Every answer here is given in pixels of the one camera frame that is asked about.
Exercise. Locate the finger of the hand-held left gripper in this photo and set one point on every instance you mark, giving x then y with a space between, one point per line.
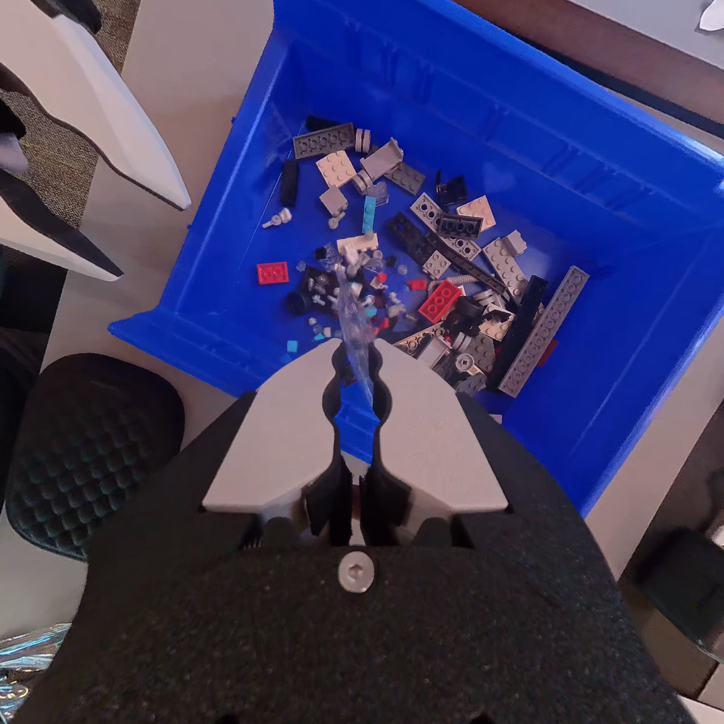
113 113
51 243

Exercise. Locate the clear plastic bag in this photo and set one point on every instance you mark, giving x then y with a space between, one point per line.
356 339

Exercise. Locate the crumpled silver foil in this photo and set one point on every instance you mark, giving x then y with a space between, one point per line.
22 662

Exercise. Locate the white paper scrap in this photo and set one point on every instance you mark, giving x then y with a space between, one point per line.
712 14

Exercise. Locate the blue plastic bin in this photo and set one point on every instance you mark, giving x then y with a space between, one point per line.
537 147

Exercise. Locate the pile of toy bricks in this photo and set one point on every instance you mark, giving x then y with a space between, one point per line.
452 300

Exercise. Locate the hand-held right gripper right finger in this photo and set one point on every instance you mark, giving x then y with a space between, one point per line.
435 435

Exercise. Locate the dark blurred object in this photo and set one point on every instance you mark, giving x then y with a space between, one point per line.
679 582

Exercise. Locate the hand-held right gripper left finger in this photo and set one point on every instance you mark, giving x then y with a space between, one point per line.
271 435

